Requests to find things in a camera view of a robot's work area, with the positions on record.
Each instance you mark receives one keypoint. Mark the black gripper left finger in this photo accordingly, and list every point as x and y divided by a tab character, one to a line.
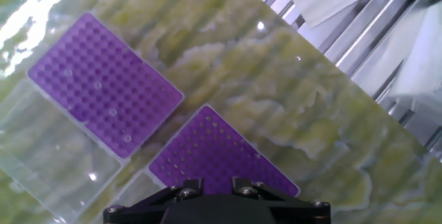
138	210

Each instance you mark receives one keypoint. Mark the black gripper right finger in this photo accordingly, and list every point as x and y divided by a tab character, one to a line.
300	212

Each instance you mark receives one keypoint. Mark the small clear pipette tip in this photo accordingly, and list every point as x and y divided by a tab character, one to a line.
127	138
68	72
113	112
97	85

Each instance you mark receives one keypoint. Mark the green marble pattern mat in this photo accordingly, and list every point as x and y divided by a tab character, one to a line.
276	96

